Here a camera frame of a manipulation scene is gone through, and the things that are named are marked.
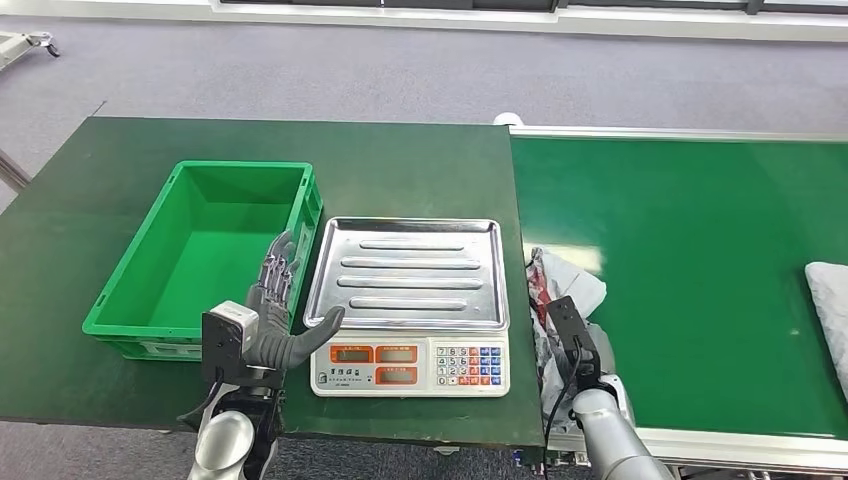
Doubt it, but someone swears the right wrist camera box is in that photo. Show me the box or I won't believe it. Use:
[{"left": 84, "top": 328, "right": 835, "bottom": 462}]
[{"left": 546, "top": 296, "right": 603, "bottom": 392}]

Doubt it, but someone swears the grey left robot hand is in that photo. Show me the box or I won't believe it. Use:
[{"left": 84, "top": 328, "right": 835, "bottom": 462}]
[{"left": 245, "top": 229, "right": 346, "bottom": 372}]

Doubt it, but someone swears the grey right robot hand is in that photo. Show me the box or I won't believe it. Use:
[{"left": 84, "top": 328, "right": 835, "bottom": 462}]
[{"left": 586, "top": 324, "right": 617, "bottom": 379}]

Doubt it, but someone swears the steel weighing tray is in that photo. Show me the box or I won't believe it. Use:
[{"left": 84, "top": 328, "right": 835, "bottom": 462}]
[{"left": 303, "top": 217, "right": 511, "bottom": 333}]

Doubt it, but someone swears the white cart frame with caster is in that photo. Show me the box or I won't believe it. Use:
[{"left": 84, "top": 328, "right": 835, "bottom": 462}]
[{"left": 0, "top": 31, "right": 61, "bottom": 71}]

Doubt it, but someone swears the green conveyor belt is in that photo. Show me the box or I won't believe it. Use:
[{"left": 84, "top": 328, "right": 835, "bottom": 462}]
[{"left": 508, "top": 125, "right": 848, "bottom": 473}]

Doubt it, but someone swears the grey metal bar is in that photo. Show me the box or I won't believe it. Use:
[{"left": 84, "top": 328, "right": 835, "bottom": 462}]
[{"left": 0, "top": 148, "right": 32, "bottom": 193}]

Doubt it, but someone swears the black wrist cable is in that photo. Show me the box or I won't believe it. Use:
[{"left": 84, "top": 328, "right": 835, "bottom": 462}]
[
  {"left": 543, "top": 337, "right": 584, "bottom": 480},
  {"left": 177, "top": 377, "right": 223, "bottom": 429}
]

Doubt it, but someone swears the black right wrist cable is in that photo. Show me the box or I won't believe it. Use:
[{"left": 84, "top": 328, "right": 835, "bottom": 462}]
[{"left": 543, "top": 337, "right": 584, "bottom": 480}]

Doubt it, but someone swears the grey mailer package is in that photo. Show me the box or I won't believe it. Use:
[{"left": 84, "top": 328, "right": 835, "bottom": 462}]
[
  {"left": 526, "top": 246, "right": 609, "bottom": 432},
  {"left": 804, "top": 260, "right": 848, "bottom": 402}
]

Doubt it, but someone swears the green plastic crate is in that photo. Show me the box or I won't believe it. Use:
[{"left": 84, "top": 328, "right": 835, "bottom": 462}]
[{"left": 82, "top": 160, "right": 324, "bottom": 362}]

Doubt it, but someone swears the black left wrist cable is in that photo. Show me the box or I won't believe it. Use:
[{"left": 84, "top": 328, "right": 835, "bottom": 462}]
[{"left": 177, "top": 377, "right": 223, "bottom": 429}]

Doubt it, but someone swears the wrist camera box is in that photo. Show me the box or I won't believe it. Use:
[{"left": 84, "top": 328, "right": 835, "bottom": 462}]
[
  {"left": 546, "top": 296, "right": 603, "bottom": 392},
  {"left": 200, "top": 301, "right": 260, "bottom": 386}
]

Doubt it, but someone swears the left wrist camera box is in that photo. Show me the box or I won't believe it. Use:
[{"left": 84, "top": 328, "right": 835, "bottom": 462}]
[{"left": 200, "top": 301, "right": 260, "bottom": 386}]

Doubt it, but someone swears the flat grey mailer package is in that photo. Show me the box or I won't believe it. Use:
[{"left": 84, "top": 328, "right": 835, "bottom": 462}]
[{"left": 804, "top": 260, "right": 848, "bottom": 402}]

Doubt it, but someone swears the white electronic scale base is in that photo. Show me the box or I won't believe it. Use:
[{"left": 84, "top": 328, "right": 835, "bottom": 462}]
[{"left": 309, "top": 327, "right": 511, "bottom": 399}]

